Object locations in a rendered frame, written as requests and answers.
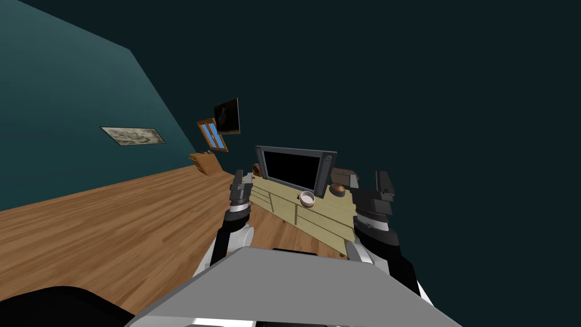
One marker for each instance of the pale wooden sideboard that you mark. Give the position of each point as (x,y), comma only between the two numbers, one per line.
(317,215)

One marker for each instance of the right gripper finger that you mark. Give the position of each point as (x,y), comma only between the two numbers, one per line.
(354,182)
(384,185)

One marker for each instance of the pale wide wall picture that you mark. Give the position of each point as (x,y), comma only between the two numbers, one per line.
(132,136)

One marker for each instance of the grey flat screen television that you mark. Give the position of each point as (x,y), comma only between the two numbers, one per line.
(292,169)

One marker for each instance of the orange round clock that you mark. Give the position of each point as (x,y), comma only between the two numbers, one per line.
(257,170)

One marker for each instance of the brown box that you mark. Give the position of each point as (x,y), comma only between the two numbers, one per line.
(342,175)

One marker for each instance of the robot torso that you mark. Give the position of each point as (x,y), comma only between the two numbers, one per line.
(290,290)

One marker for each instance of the white bowl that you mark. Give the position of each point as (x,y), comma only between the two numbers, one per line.
(307,199)

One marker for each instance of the brown wooden cabinet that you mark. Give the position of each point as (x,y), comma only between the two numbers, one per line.
(206,163)

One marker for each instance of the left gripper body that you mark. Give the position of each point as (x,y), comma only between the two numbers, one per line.
(239,194)

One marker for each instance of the wooden framed window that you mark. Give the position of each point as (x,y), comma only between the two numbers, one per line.
(212,134)

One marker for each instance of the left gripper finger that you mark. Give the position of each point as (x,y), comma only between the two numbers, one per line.
(238,178)
(250,178)

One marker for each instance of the brown round dome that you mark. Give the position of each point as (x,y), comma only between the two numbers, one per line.
(337,189)

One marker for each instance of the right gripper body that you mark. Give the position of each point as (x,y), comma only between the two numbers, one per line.
(371,203)

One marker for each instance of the dark framed picture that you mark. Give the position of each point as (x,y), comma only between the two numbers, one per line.
(227,116)

